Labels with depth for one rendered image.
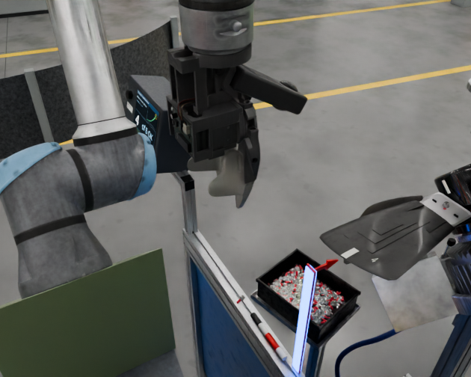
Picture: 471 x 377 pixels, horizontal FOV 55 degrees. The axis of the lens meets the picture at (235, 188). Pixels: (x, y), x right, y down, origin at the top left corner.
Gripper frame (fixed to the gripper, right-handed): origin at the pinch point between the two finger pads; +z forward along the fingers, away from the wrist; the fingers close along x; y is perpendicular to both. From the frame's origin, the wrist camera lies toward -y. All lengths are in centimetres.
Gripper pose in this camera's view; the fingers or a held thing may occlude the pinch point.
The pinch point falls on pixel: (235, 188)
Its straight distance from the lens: 60.6
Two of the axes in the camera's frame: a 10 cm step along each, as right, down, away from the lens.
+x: 4.9, 5.3, -6.9
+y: -8.7, 3.0, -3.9
